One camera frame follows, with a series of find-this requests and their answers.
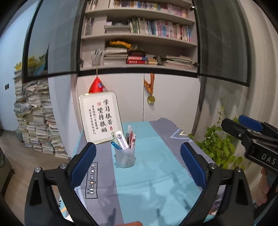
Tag framed calligraphy sign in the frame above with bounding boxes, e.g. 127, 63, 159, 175
79, 91, 123, 144

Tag stacked books on shelf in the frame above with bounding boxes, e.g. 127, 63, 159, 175
102, 40, 192, 69

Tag grey bookshelf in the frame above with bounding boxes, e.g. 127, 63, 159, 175
80, 1, 198, 74

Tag stack of papers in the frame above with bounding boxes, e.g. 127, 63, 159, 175
14, 62, 68, 159

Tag green white pen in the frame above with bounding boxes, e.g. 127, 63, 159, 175
111, 131, 119, 144

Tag gold medal with ribbon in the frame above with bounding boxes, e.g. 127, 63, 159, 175
144, 73, 156, 104

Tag green potted plant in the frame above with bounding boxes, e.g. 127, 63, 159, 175
188, 104, 248, 169

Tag red pen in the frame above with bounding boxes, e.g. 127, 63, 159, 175
129, 128, 133, 148

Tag purple white correction tape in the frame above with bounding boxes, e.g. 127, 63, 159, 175
115, 131, 129, 150

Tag translucent plastic pen cup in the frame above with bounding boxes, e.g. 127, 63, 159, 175
114, 146, 135, 169

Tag blue pen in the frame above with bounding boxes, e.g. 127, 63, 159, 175
111, 141, 122, 150

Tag red hanging pouch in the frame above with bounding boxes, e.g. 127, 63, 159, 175
89, 76, 107, 93

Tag floral patterned pen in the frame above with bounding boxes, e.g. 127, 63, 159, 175
130, 134, 137, 148

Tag row of books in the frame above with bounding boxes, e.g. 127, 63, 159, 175
127, 17, 191, 42

